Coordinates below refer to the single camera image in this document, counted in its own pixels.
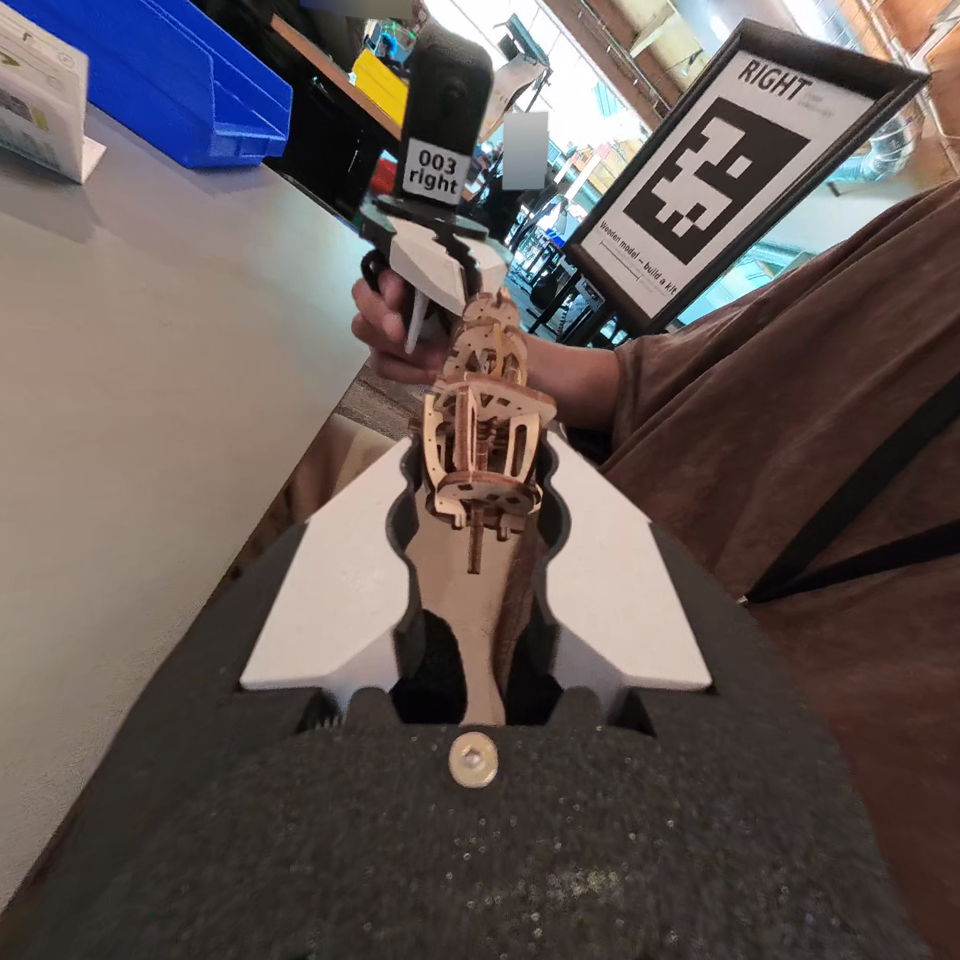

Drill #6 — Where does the person's right forearm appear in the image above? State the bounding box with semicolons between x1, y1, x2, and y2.
450;330;624;430

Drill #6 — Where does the black shoulder strap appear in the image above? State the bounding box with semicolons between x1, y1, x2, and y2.
746;390;960;606

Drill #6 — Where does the blue plastic storage bin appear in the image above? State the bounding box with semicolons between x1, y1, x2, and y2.
0;0;294;171

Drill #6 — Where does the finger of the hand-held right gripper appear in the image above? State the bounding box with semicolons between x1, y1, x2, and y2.
390;219;466;310
457;238;513;295

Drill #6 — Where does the person's right hand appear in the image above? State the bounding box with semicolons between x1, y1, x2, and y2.
351;281;460;387

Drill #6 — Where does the black framed marker sign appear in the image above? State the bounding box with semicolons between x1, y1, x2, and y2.
562;18;933;336

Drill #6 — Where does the yellow plastic bin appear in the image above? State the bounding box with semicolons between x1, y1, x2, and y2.
351;48;411;97

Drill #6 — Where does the wooden mechanical model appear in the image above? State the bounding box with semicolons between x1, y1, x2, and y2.
408;291;560;576

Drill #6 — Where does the wooden background table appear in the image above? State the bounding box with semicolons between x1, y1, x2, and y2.
270;13;410;142

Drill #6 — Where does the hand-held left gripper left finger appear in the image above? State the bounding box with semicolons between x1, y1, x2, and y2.
240;438;421;700

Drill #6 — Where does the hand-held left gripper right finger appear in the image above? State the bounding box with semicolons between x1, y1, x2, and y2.
536;435;714;702

